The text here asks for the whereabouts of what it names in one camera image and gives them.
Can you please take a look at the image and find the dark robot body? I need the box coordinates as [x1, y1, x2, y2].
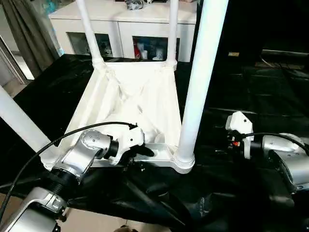
[118, 224, 136, 232]

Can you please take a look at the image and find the grey door frame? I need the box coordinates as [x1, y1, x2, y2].
[0, 36, 34, 84]

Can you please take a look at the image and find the black cabinet gold label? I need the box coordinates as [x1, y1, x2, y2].
[193, 0, 264, 65]

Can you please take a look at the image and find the black mat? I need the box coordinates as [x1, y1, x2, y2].
[0, 53, 309, 232]

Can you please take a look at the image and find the white plastic table top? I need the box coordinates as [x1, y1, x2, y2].
[40, 60, 196, 175]

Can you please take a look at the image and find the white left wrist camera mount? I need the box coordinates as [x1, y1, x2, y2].
[110, 125, 146, 167]

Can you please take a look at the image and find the dark grey bundle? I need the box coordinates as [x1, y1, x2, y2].
[125, 0, 145, 11]

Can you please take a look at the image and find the white glass-door cabinet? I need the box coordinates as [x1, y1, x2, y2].
[48, 0, 197, 61]

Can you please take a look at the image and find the grey curtain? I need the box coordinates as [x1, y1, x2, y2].
[1, 0, 60, 75]

